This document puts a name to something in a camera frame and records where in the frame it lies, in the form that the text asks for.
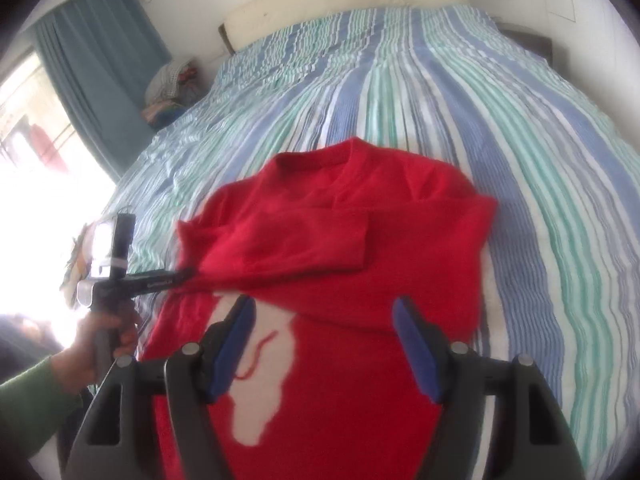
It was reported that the striped bed sheet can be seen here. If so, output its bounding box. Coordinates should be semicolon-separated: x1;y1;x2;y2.
97;2;640;480

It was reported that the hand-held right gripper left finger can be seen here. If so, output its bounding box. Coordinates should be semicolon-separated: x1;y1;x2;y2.
65;294;258;480

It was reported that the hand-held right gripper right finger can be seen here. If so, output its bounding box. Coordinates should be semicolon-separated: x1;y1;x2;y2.
391;296;587;480

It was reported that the teal curtain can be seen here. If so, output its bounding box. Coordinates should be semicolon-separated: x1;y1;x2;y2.
31;0;173;183

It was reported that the cream headboard cushion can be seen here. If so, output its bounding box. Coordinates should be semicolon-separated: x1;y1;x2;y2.
220;0;471;56

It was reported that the person's left forearm green sleeve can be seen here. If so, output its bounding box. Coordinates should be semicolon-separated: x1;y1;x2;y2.
0;355;85;461

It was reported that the pile of clothes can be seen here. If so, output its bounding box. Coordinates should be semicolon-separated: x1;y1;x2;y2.
140;57;201;131

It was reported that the red sweater with white patch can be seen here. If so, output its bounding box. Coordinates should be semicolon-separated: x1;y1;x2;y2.
135;136;498;480

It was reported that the person's left hand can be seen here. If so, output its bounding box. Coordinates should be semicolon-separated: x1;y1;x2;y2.
52;305;143;396

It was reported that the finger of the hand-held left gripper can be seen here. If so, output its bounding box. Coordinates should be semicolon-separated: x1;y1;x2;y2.
127;268;197;292

